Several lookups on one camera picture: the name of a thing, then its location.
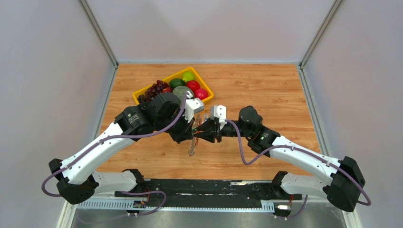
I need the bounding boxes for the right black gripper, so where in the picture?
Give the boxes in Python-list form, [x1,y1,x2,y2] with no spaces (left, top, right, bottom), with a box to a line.
[194,117,252,143]

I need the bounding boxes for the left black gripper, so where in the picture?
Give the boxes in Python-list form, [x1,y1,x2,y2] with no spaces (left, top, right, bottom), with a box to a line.
[156,107,196,144]

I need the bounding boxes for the silver keyring chain with keys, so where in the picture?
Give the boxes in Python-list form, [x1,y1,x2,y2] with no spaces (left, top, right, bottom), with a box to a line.
[188,114,209,158]

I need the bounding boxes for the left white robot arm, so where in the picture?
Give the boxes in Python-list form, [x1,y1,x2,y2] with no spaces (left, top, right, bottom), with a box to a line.
[41,92,204,205]

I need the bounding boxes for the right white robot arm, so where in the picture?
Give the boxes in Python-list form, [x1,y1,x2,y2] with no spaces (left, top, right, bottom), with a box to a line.
[194,105,372,212]

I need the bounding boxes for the pink red peach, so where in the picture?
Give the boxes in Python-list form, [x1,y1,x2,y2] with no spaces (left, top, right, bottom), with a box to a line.
[194,88,209,100]

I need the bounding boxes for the netted green melon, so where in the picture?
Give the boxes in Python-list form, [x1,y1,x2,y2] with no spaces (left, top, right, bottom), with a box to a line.
[172,85,195,101]

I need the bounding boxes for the red lychee bunch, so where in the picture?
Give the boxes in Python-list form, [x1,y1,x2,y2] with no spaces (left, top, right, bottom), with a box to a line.
[162,87,172,93]

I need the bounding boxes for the red apple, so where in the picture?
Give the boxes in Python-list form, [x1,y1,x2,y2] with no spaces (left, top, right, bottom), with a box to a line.
[186,80,201,92]

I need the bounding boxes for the dark green avocado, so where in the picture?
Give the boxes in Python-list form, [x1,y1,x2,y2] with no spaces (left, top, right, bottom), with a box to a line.
[169,78,185,90]

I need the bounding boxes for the dark purple grape bunch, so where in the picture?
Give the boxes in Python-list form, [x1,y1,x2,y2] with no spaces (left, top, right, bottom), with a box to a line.
[136,80,170,103]

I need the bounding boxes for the lime green fruit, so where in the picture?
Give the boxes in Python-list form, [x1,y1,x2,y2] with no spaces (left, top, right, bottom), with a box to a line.
[182,71,195,83]

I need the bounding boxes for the yellow plastic fruit tray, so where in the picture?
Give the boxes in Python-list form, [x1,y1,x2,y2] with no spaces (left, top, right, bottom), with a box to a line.
[133,67,214,105]

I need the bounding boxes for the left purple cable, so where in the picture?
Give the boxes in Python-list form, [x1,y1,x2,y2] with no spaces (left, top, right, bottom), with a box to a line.
[41,95,188,198]

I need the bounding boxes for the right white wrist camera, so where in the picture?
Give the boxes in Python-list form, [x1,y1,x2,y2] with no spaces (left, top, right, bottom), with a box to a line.
[210,105,227,130]

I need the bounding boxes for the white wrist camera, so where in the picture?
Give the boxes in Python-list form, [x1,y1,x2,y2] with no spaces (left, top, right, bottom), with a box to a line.
[183,98,204,123]
[210,105,227,130]

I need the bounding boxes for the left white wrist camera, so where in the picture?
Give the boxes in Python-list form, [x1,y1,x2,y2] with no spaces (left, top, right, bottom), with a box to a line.
[183,98,204,123]

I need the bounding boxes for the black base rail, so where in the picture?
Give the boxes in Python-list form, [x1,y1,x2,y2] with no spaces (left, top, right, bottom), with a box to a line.
[132,179,291,209]

